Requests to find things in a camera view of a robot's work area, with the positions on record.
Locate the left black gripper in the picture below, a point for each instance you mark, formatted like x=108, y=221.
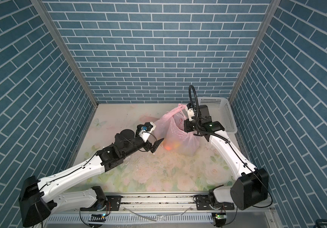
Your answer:
x=152, y=148

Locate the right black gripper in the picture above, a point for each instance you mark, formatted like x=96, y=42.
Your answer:
x=187, y=128

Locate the pink plastic bag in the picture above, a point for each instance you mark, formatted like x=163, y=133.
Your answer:
x=170, y=128

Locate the white plastic mesh basket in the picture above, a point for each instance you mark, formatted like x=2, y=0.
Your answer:
x=220, y=110

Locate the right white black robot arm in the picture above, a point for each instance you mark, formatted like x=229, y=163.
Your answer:
x=250, y=183

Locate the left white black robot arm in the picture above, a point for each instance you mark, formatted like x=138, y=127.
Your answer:
x=40, y=198

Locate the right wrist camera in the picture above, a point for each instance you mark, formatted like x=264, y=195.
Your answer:
x=190, y=113

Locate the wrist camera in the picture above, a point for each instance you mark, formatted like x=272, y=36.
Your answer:
x=144, y=130
x=190, y=113

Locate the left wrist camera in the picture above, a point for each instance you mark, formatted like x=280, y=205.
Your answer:
x=144, y=130

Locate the aluminium mounting rail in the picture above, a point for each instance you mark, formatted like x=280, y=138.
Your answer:
x=166, y=202

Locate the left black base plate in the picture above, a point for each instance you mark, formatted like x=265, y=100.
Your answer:
x=110, y=203

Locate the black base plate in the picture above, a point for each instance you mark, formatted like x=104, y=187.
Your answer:
x=110, y=203
x=205, y=202

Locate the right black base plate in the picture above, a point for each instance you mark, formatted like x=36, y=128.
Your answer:
x=205, y=202

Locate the white slotted cable duct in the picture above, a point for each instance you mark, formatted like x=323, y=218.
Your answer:
x=130, y=218

